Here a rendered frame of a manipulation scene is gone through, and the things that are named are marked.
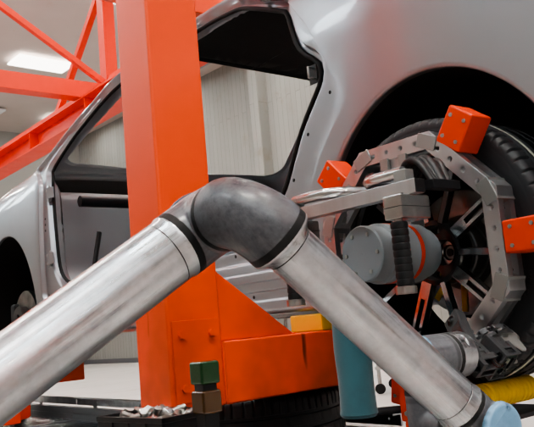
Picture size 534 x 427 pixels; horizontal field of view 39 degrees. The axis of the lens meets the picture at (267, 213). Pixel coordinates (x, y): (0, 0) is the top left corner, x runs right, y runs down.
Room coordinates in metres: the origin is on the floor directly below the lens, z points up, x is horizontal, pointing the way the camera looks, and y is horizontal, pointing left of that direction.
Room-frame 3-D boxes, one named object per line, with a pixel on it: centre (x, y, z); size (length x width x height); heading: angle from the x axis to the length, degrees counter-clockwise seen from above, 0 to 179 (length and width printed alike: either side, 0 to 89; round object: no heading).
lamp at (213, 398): (1.36, 0.13, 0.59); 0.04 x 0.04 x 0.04; 39
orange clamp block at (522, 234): (1.57, -0.54, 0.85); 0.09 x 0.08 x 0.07; 39
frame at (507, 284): (1.81, -0.34, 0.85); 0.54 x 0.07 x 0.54; 39
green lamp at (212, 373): (1.36, 0.13, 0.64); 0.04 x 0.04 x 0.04; 39
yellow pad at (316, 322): (2.30, -0.14, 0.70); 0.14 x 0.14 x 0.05; 39
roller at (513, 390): (1.78, -0.49, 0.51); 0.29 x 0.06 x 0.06; 129
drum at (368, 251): (1.76, -0.28, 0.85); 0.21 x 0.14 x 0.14; 129
